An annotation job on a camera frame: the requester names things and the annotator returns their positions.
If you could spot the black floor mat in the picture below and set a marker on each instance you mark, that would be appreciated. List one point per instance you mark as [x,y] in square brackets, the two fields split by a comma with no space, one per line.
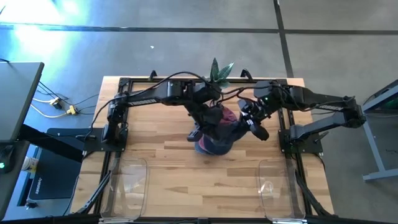
[53,177]

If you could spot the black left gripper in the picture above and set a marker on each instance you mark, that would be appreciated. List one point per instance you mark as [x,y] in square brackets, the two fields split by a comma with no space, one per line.
[210,121]

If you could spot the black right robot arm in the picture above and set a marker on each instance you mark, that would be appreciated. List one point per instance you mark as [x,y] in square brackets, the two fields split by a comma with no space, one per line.
[326,107]

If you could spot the black aluminium table frame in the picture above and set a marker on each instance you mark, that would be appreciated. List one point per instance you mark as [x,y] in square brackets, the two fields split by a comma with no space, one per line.
[140,81]

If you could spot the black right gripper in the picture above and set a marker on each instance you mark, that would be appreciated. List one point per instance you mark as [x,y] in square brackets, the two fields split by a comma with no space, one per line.
[255,112]

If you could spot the green snake plant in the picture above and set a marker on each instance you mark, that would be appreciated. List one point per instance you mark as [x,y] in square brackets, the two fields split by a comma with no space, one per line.
[217,73]

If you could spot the maroon baseball cap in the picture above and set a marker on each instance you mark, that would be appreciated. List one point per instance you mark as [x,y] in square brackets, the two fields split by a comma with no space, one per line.
[229,114]

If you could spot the black computer mouse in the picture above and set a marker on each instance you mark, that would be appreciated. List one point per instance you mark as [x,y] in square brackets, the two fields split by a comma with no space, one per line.
[4,155]

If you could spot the white cup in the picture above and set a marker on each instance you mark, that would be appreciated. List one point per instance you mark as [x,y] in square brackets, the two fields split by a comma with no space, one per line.
[29,164]

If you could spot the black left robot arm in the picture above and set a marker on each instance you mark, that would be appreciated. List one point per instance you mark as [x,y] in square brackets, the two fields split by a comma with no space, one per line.
[146,101]

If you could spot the grey desk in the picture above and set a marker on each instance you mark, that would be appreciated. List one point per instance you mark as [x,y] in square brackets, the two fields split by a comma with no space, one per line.
[18,99]

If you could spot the grey metal table frame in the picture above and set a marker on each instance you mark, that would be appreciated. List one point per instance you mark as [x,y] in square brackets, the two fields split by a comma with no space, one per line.
[381,175]

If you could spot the clear plastic bin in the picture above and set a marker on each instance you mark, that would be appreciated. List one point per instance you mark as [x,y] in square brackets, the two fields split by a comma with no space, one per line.
[280,189]
[124,186]

